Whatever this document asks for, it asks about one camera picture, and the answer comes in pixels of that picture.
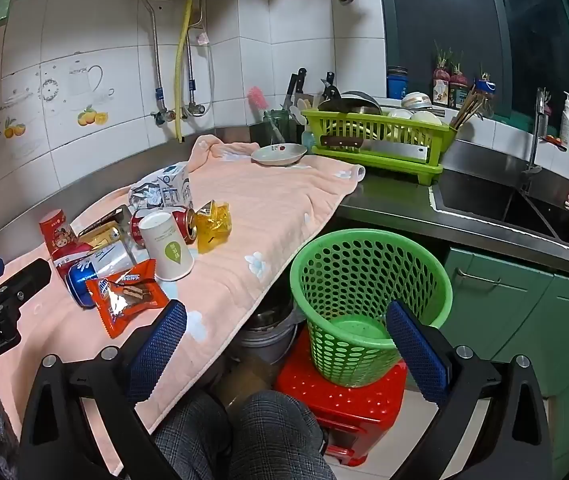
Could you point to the white pump bottle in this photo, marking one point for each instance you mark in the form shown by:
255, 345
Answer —
566, 122

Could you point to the metal valve assembly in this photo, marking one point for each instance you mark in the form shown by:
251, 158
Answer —
194, 109

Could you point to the black cardboard box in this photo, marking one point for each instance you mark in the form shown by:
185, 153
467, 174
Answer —
107, 220

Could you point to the steel sink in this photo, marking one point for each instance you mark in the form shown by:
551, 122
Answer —
489, 205

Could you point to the person's leg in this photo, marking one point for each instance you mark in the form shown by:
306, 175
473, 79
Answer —
279, 435
194, 440

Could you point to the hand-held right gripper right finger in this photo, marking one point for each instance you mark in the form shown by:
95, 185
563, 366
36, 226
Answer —
417, 350

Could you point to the blue jar with sprouts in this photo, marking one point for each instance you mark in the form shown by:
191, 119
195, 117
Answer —
484, 90

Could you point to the person's left leg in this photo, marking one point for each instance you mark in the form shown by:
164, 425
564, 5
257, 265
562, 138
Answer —
194, 440

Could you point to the red cylindrical can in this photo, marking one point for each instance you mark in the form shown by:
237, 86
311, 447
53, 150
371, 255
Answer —
57, 240

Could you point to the white spoon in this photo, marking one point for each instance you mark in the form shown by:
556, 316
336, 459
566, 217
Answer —
298, 107

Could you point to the green plastic wastebasket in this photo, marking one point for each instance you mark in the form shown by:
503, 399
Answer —
364, 270

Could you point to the red jar with sprouts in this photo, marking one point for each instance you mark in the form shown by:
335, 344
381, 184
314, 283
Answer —
458, 90
441, 85

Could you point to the metal pot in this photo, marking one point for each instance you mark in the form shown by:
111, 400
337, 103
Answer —
269, 330

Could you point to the metal water pipe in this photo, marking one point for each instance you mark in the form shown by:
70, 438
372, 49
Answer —
190, 60

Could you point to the person's right leg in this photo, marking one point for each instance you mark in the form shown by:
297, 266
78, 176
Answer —
279, 435

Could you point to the peach floral towel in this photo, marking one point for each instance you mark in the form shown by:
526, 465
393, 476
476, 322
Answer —
264, 210

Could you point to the red soda can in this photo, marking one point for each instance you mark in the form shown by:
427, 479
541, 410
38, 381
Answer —
184, 225

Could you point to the bundle of chopsticks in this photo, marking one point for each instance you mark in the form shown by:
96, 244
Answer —
467, 107

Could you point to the green dish rack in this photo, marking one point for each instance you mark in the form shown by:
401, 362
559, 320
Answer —
389, 132

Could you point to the black wok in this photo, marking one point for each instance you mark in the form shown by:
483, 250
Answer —
349, 102

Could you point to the white paper cup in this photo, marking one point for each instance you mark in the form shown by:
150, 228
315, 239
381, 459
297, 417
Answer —
164, 245

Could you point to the pink tag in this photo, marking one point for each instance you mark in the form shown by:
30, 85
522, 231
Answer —
202, 38

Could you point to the dark window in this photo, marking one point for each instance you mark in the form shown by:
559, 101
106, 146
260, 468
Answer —
489, 35

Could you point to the white milk carton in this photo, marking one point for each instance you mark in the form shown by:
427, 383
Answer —
164, 187

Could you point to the blue white drink can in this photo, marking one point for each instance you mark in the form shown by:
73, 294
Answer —
104, 265

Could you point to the teal glass bottle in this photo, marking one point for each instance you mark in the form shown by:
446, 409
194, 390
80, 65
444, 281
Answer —
308, 141

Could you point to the blue lidded jar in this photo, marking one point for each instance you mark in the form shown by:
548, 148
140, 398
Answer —
397, 85

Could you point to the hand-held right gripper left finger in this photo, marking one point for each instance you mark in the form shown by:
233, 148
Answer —
157, 350

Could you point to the white plate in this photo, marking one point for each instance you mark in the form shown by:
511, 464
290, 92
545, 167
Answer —
277, 156

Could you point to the yellow plastic wrapper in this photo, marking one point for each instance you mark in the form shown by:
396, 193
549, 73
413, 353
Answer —
214, 227

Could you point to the patterned white bowl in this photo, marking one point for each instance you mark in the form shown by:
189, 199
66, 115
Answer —
417, 100

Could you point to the gold foil wrapper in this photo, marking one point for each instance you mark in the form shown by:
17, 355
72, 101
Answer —
104, 240

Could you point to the metal faucet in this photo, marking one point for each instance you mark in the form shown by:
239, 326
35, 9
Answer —
537, 125

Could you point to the orange snack packet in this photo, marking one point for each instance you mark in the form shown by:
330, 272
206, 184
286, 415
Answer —
129, 297

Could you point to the steel cleaver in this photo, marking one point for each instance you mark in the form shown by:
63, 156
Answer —
389, 150

